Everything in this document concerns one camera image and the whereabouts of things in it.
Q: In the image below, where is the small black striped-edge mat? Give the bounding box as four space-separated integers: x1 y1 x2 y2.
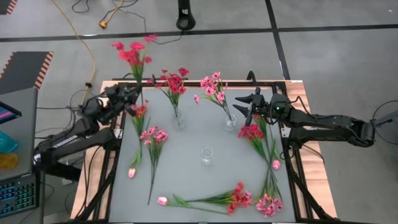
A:
0 0 19 16

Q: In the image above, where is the yellow plastic object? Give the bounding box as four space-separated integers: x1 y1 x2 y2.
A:
0 153 19 170

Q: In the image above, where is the pink flower bunch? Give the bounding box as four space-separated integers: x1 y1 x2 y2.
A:
255 146 284 218
139 124 169 206
193 70 234 125

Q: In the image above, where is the grey stand leg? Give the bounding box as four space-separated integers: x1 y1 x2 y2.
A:
371 110 398 128

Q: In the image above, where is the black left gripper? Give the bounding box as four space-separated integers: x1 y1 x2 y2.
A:
105 84 142 118

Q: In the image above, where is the grey desk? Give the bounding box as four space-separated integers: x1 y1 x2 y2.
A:
0 86 39 181

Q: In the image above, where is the tablet with lit screen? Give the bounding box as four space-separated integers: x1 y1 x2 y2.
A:
0 101 22 125

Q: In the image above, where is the orange-red flower bunch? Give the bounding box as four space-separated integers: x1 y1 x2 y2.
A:
238 114 276 166
183 182 253 216
129 98 152 167

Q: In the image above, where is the pink tulip with green stem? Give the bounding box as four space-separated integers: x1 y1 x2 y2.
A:
259 115 282 170
157 195 230 216
127 116 152 179

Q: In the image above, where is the bulbous embossed glass vase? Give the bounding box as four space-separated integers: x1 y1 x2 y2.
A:
172 108 185 129

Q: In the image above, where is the long yellow extension cable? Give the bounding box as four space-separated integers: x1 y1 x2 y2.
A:
50 0 96 121

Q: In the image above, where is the black tower stand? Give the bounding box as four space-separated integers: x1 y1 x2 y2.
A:
175 0 197 31

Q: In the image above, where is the large black striped-edge mat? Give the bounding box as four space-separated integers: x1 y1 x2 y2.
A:
0 51 55 96

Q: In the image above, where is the light wooden side board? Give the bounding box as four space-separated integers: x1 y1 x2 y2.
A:
284 80 339 219
70 80 127 220

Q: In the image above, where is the tall smooth glass vase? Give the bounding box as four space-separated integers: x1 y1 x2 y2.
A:
200 147 214 166

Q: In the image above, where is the red flower bunch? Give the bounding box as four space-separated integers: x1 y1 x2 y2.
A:
111 33 159 106
146 67 191 125

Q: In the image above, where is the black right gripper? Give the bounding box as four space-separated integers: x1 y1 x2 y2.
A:
232 86 274 127

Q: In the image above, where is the black angled bar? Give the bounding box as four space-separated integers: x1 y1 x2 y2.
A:
40 161 81 183

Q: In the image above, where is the teal plastic object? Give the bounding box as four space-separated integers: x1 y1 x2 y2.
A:
0 130 19 154

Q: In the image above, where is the black table frame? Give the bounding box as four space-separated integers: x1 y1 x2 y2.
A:
70 77 340 224

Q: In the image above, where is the yellow cable with plug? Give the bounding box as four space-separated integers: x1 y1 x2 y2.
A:
98 0 125 29

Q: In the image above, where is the short diamond-cut glass vase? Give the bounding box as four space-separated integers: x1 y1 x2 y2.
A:
223 114 239 131

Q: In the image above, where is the black floor cable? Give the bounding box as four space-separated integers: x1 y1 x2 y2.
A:
71 0 183 45

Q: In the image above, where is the backlit black keyboard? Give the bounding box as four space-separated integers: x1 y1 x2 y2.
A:
0 174 40 218

